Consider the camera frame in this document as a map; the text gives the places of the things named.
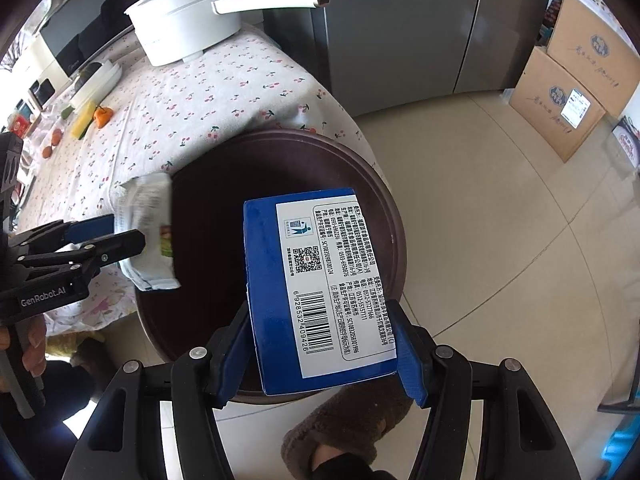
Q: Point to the red tin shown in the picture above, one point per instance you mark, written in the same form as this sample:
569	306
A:
19	125

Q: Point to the brown round stool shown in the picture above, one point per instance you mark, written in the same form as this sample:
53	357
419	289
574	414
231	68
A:
210	200

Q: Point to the cherry print tablecloth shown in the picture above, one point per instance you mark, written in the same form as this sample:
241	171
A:
200	90

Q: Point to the black microwave oven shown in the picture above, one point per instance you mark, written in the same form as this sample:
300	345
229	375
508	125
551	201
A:
85	35

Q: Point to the person's left hand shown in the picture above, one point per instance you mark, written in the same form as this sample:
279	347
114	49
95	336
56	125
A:
35	347

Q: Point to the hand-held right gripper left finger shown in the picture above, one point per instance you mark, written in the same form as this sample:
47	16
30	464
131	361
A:
230	360

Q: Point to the large cardboard box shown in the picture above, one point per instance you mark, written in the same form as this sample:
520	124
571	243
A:
590	35

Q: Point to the grey refrigerator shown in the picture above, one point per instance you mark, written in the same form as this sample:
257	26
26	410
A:
400	25

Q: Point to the blue plastic object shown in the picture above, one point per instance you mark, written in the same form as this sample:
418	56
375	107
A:
622	447

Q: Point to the orange pepper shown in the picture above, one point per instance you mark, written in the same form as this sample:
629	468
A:
102	116

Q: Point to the cream air fryer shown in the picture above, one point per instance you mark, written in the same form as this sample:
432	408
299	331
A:
42	92

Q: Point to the small orange fruit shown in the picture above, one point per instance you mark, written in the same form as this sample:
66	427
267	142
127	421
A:
47	151
56	136

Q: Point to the small green vegetable piece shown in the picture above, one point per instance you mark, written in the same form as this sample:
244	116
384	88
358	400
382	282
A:
66	111

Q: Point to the blue box with white label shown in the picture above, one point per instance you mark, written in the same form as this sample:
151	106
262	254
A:
280	240

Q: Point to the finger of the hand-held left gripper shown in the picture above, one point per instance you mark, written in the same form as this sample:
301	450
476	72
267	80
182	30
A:
120	245
90	227

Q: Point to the yellow sponge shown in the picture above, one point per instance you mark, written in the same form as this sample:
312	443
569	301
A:
82	121

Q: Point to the white and green snack packet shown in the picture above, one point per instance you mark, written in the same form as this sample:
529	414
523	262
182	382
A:
145	205

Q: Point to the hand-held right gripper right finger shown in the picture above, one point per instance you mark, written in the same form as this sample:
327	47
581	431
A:
407	355

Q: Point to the white printed bag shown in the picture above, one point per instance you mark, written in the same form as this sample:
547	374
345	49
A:
629	141

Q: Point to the white electric cooking pot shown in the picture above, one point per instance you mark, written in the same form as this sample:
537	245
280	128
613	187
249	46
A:
175	20

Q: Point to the white bowl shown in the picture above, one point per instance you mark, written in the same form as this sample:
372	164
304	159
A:
95	74

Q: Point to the brown fuzzy slipper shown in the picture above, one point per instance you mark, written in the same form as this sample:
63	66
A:
350	420
92	365

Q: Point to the cardboard box with white label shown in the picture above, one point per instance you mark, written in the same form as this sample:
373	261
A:
545	105

